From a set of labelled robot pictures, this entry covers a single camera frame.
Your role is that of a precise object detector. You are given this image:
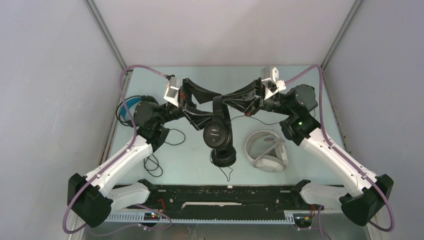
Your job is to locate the grey USB headset cable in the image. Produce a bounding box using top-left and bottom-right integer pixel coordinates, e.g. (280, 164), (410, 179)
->
(252, 137), (286, 168)

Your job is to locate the aluminium frame post right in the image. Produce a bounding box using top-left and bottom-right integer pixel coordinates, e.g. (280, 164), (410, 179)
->
(321, 0), (364, 71)

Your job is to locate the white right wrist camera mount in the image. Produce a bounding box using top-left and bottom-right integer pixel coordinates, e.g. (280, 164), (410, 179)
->
(261, 66), (287, 100)

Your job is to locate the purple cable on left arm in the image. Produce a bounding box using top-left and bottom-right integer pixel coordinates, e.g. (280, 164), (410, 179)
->
(62, 64), (173, 235)

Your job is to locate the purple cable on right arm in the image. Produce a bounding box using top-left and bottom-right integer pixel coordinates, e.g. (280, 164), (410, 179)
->
(284, 64), (396, 233)

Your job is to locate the white slotted cable duct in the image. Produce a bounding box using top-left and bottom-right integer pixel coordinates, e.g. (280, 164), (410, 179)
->
(105, 211), (314, 225)

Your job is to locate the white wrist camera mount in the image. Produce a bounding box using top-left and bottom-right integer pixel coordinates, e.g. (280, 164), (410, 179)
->
(163, 75), (182, 107)
(261, 66), (287, 100)

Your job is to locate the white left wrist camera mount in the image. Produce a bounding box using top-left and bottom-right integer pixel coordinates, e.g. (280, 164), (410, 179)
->
(163, 75), (182, 107)

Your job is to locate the white gaming headset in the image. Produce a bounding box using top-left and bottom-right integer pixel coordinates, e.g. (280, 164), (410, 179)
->
(244, 130), (288, 173)

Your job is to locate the small black on-ear headphones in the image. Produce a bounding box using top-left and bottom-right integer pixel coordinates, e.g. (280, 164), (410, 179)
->
(203, 95), (237, 168)

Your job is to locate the aluminium frame post left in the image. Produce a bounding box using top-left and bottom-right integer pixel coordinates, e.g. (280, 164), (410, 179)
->
(83, 0), (127, 70)

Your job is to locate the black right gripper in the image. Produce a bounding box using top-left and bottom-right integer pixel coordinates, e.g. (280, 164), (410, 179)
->
(218, 77), (294, 117)

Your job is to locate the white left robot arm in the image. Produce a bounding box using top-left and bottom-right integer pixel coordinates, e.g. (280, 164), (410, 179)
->
(65, 76), (219, 228)

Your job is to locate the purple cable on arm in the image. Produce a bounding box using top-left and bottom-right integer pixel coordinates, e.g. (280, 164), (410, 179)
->
(62, 64), (173, 235)
(284, 64), (396, 233)

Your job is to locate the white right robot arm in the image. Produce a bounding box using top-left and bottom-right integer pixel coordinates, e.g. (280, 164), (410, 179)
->
(222, 79), (394, 226)

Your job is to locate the aluminium frame post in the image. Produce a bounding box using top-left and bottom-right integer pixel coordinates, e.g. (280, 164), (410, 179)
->
(321, 0), (364, 71)
(83, 0), (127, 70)

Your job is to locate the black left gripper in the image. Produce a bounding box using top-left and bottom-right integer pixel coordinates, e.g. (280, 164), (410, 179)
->
(156, 79), (224, 131)

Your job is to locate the black cable of blue headset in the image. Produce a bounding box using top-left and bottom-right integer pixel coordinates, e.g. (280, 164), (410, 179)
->
(143, 127), (187, 178)

